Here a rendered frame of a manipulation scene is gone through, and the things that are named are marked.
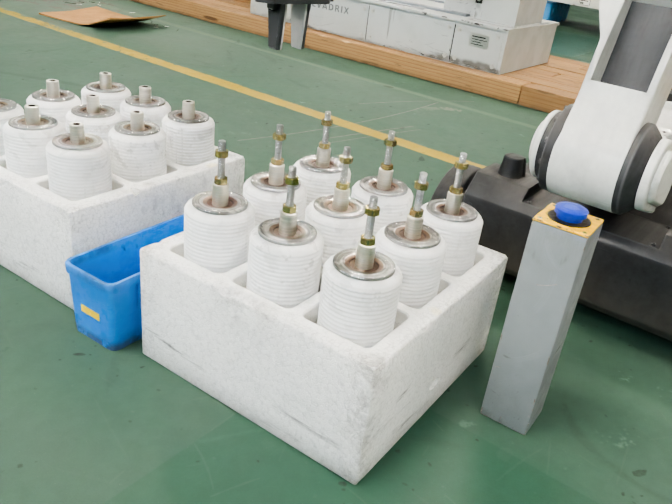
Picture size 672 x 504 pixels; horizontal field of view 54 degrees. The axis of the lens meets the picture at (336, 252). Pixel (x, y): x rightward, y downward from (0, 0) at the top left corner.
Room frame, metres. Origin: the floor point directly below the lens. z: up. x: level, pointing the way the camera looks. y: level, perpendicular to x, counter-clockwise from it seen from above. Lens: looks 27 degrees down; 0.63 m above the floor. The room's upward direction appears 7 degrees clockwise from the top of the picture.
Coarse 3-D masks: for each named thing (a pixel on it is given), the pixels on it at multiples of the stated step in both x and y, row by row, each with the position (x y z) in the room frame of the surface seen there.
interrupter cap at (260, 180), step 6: (258, 174) 0.94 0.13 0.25; (264, 174) 0.95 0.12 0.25; (252, 180) 0.91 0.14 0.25; (258, 180) 0.92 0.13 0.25; (264, 180) 0.93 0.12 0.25; (258, 186) 0.89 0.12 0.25; (264, 186) 0.90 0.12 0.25; (270, 186) 0.90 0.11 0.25; (276, 186) 0.91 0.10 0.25; (282, 186) 0.91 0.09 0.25; (300, 186) 0.92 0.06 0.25; (276, 192) 0.89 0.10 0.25; (282, 192) 0.89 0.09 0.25
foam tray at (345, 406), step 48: (144, 288) 0.79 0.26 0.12; (192, 288) 0.74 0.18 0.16; (240, 288) 0.73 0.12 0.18; (480, 288) 0.84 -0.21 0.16; (144, 336) 0.80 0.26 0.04; (192, 336) 0.74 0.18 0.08; (240, 336) 0.70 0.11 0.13; (288, 336) 0.66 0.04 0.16; (336, 336) 0.65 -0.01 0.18; (432, 336) 0.72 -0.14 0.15; (480, 336) 0.89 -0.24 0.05; (240, 384) 0.70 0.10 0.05; (288, 384) 0.65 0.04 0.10; (336, 384) 0.62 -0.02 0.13; (384, 384) 0.62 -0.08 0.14; (432, 384) 0.76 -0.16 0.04; (288, 432) 0.65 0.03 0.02; (336, 432) 0.61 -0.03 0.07; (384, 432) 0.64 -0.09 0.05
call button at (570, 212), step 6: (558, 204) 0.77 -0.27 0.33; (564, 204) 0.78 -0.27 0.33; (570, 204) 0.78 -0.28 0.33; (576, 204) 0.78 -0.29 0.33; (558, 210) 0.76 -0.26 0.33; (564, 210) 0.76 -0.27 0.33; (570, 210) 0.76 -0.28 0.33; (576, 210) 0.76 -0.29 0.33; (582, 210) 0.76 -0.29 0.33; (558, 216) 0.77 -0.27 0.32; (564, 216) 0.76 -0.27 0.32; (570, 216) 0.75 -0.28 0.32; (576, 216) 0.75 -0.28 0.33; (582, 216) 0.75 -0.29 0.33; (570, 222) 0.76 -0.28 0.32; (576, 222) 0.76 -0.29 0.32
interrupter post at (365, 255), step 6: (360, 246) 0.69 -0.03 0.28; (366, 246) 0.69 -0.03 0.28; (372, 246) 0.69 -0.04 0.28; (360, 252) 0.69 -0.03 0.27; (366, 252) 0.69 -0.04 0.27; (372, 252) 0.69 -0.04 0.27; (360, 258) 0.69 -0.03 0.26; (366, 258) 0.69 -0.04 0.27; (372, 258) 0.69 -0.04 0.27; (360, 264) 0.69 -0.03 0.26; (366, 264) 0.69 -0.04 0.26; (372, 264) 0.69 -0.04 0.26
